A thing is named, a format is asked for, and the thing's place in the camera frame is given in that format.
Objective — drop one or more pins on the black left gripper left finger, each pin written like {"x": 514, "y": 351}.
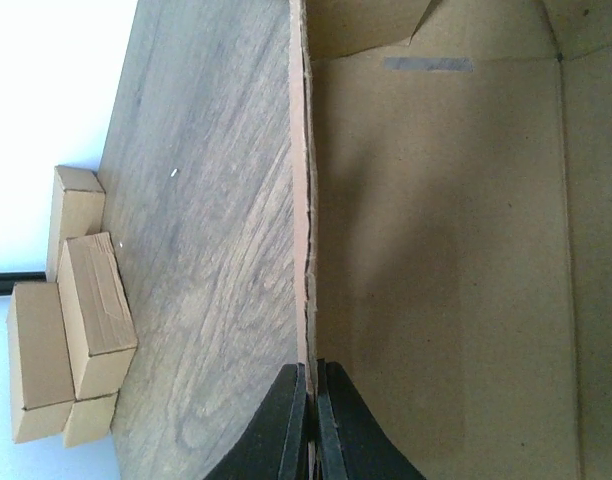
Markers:
{"x": 274, "y": 444}

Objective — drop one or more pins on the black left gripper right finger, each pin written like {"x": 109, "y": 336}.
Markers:
{"x": 350, "y": 442}

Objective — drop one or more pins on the brown cardboard box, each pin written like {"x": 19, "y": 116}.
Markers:
{"x": 453, "y": 225}

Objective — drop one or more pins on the folded cardboard box bottom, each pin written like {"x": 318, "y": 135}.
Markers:
{"x": 89, "y": 420}

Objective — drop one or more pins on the folded cardboard box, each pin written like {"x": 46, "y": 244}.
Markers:
{"x": 100, "y": 332}
{"x": 41, "y": 384}
{"x": 89, "y": 420}
{"x": 77, "y": 206}

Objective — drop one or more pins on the folded cardboard box middle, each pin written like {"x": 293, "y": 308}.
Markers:
{"x": 100, "y": 332}

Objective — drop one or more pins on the folded cardboard box left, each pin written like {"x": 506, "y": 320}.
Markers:
{"x": 41, "y": 384}

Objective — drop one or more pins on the folded cardboard box back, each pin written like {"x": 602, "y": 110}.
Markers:
{"x": 77, "y": 206}

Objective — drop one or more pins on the black left frame post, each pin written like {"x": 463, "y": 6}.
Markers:
{"x": 10, "y": 279}

